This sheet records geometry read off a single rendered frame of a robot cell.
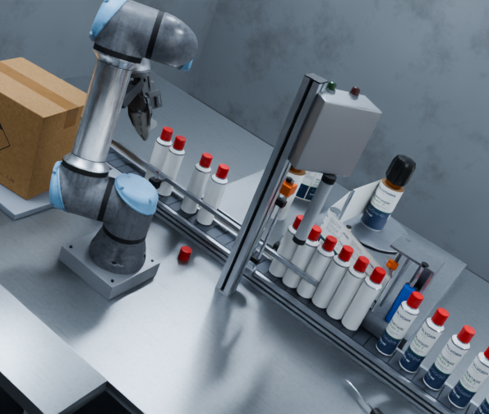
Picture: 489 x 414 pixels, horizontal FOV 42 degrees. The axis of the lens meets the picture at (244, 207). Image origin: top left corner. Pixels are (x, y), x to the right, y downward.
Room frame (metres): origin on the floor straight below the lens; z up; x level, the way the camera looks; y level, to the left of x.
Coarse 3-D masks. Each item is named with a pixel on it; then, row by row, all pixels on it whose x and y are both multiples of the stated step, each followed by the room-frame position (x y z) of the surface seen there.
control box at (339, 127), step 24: (336, 96) 1.50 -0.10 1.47; (360, 96) 1.57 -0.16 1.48; (312, 120) 1.44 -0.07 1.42; (336, 120) 1.46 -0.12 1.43; (360, 120) 1.49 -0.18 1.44; (312, 144) 1.44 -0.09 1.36; (336, 144) 1.48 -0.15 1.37; (360, 144) 1.51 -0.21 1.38; (312, 168) 1.46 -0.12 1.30; (336, 168) 1.49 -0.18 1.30
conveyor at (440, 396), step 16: (112, 160) 1.85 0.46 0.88; (128, 160) 1.89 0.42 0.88; (144, 176) 1.83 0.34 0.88; (176, 208) 1.72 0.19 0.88; (224, 240) 1.66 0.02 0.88; (288, 288) 1.55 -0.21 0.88; (304, 304) 1.51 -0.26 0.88; (336, 320) 1.49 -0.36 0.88; (352, 336) 1.45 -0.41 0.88; (368, 336) 1.48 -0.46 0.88; (400, 352) 1.47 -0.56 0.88; (400, 368) 1.40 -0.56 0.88; (416, 384) 1.36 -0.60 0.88
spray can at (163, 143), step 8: (168, 128) 1.80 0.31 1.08; (160, 136) 1.79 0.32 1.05; (168, 136) 1.79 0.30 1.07; (160, 144) 1.77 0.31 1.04; (168, 144) 1.79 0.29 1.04; (152, 152) 1.79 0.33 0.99; (160, 152) 1.77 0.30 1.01; (152, 160) 1.78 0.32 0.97; (160, 160) 1.78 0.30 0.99; (160, 168) 1.78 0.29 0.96; (152, 176) 1.77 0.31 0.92
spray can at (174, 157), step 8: (176, 136) 1.77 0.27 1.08; (176, 144) 1.76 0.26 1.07; (184, 144) 1.77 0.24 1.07; (168, 152) 1.76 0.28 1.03; (176, 152) 1.75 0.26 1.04; (184, 152) 1.78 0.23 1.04; (168, 160) 1.75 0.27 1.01; (176, 160) 1.75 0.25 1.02; (168, 168) 1.75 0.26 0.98; (176, 168) 1.76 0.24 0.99; (168, 176) 1.75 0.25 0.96; (176, 176) 1.77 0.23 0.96; (160, 184) 1.75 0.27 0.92; (168, 184) 1.75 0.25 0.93; (160, 192) 1.75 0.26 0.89; (168, 192) 1.76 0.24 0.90
